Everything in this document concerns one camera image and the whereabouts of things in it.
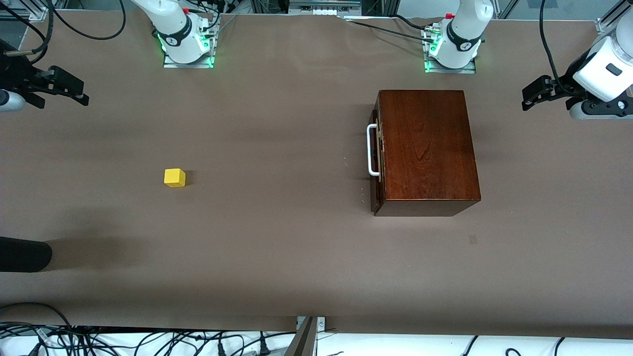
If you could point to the black cylindrical object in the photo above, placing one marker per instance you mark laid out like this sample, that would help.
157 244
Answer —
24 254

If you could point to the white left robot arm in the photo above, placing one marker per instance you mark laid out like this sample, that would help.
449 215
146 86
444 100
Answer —
467 20

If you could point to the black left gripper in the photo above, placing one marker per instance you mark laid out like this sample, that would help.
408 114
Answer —
562 89

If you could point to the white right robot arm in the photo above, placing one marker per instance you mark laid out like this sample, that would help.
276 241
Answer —
168 20

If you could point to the dark brown wooden cabinet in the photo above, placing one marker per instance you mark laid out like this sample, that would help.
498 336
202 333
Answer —
425 148

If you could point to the silver metal bracket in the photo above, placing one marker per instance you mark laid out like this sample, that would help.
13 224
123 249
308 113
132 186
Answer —
321 324

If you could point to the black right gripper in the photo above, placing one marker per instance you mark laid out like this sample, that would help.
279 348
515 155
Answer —
16 74

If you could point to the white connector strip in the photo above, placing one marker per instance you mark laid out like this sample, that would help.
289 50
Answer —
321 11

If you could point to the aluminium frame profile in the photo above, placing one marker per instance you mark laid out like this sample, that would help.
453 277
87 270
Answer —
37 15

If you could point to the black power plug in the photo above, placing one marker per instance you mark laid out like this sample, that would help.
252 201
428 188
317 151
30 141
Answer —
263 348

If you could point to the aluminium frame corner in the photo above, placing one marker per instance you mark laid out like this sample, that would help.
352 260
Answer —
603 24

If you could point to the yellow cube block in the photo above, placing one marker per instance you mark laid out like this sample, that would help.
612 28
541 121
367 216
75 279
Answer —
174 178

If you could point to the grey metal beam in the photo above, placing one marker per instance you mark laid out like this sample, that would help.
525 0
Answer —
304 341

